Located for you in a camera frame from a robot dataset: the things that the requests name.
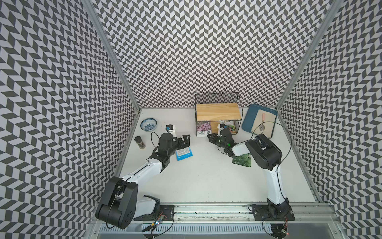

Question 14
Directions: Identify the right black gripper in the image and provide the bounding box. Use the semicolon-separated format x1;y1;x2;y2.
206;132;226;148

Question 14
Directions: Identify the purple flower seed bag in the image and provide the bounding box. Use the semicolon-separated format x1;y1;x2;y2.
196;121;212;137

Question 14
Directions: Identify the green white seed bag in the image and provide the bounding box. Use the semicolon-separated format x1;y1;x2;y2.
176;147;193;161

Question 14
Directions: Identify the colourful flower seed bag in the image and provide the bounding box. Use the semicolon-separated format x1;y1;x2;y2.
217;120;237;134

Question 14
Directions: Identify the green lotus seed bag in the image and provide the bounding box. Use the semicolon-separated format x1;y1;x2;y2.
232;153;252;167

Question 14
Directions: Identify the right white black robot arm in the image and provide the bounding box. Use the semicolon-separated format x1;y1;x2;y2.
208;126;295;221

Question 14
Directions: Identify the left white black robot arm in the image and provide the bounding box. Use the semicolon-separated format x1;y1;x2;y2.
95;132;191;229

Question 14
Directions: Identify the blue patterned ceramic bowl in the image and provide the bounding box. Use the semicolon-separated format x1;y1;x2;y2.
140;118;158;132

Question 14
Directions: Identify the teal plastic tray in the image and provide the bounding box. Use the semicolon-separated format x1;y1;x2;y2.
242;104;278;133

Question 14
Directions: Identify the small dark spice jar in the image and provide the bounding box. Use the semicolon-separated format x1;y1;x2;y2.
134;136;146;149

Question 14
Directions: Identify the beige folded cloth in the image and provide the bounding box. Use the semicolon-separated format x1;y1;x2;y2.
251;110;277;138

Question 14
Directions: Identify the left base wiring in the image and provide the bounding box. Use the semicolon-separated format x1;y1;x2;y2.
142;213;174;239

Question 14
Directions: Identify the base wiring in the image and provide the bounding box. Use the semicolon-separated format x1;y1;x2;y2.
262;213;294;239
142;213;174;239

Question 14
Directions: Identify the right base wiring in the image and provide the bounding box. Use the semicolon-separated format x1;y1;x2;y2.
262;213;294;239

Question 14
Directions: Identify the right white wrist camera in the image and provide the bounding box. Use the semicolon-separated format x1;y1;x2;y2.
218;123;230;132

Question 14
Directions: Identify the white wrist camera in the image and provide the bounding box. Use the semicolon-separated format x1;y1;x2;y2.
218;123;230;132
166;124;177;137

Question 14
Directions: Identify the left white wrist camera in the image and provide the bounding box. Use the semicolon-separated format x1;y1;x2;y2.
166;124;177;137

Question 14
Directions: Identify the black wire wooden shelf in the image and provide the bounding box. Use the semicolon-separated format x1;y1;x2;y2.
194;92;243;134

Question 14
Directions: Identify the pink handled metal spoon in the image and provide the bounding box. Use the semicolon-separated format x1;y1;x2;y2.
259;113;266;133

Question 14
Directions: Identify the aluminium front rail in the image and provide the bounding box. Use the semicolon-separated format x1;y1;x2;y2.
161;202;339;224

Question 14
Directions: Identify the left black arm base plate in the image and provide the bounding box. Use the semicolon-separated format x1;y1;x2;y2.
133;205;175;222

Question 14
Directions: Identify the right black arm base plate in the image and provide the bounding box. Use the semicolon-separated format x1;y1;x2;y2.
250;204;295;222

